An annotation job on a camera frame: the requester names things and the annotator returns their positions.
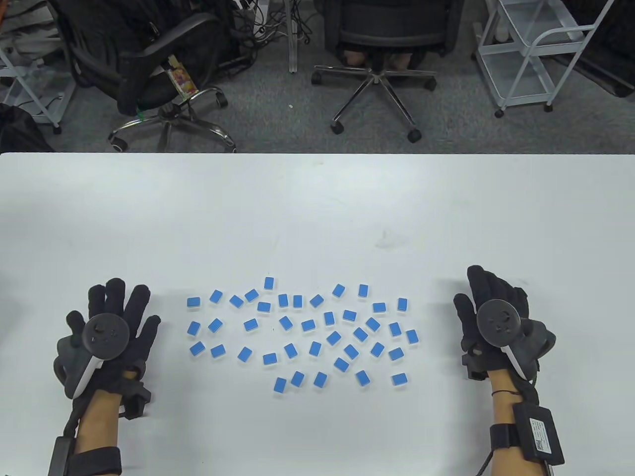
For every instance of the person's right forearm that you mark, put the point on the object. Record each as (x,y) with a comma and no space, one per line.
(503,411)

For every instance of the person's right hand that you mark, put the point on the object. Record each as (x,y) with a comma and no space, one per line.
(496,287)

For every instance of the plain black forearm box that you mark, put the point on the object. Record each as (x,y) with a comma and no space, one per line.
(60,456)

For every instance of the white metal rack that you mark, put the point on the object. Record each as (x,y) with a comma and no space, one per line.
(47,106)

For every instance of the black chair with chrome base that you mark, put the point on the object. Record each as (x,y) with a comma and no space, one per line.
(149,64)

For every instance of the black box with white label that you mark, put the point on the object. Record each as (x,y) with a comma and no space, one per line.
(538,436)

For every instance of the blue mahjong tiles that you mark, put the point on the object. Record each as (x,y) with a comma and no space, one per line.
(308,325)

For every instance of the person's left hand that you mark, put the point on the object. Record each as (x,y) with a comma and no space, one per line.
(134,347)

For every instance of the person's left forearm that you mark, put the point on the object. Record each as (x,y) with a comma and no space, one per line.
(99,421)

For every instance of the white metal cart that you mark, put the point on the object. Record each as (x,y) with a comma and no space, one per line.
(516,82)

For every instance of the white desk leg post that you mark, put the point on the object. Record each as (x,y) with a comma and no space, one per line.
(294,39)

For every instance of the black mesh office chair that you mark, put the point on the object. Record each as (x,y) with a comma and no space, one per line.
(392,29)

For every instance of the black bag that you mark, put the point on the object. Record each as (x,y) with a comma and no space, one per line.
(20,131)

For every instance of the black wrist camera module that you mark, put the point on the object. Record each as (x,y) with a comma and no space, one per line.
(134,401)
(474,364)

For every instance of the black flat case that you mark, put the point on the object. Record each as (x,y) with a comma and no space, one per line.
(612,64)

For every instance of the grey crumpled cloth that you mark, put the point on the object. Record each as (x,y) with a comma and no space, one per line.
(22,37)

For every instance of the colourful snack packet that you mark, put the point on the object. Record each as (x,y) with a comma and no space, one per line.
(181,79)

